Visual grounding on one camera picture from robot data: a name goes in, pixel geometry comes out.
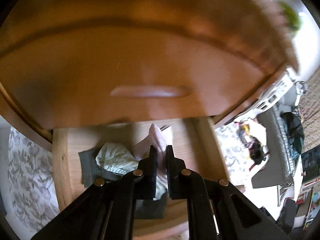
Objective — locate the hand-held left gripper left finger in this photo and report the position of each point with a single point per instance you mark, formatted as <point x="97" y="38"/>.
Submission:
<point x="151" y="177"/>

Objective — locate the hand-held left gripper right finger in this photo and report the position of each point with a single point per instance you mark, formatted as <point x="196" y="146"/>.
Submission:
<point x="175" y="177"/>

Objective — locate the wooden nightstand drawer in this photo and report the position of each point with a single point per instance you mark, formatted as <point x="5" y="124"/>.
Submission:
<point x="200" y="155"/>
<point x="87" y="75"/>

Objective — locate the pale pink garment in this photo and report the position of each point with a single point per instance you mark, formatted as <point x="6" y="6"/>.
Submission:
<point x="157" y="137"/>

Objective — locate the cream lace garment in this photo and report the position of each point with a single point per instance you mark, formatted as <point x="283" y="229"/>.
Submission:
<point x="115" y="157"/>

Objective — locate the grey cloth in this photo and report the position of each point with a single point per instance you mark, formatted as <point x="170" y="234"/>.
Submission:
<point x="87" y="167"/>

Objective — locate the grey sofa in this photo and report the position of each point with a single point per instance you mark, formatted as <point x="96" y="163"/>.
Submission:
<point x="277" y="155"/>

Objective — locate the grey floral white blanket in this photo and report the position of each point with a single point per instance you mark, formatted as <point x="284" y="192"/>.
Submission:
<point x="27" y="175"/>

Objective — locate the dark clothes pile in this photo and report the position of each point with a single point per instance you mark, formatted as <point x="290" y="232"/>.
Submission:
<point x="293" y="130"/>

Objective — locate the white cutout chair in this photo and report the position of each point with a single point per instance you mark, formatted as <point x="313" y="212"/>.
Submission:
<point x="275" y="90"/>

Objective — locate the patterned beige curtain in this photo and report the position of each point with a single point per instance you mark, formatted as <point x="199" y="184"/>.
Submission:
<point x="311" y="110"/>

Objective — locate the grey white plush toy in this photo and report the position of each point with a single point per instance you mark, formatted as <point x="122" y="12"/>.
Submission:
<point x="301" y="87"/>

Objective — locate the wooden nightstand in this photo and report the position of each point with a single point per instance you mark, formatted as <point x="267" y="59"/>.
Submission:
<point x="125" y="0"/>

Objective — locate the green label pill bottle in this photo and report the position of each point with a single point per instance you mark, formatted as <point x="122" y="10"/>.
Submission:
<point x="290" y="12"/>

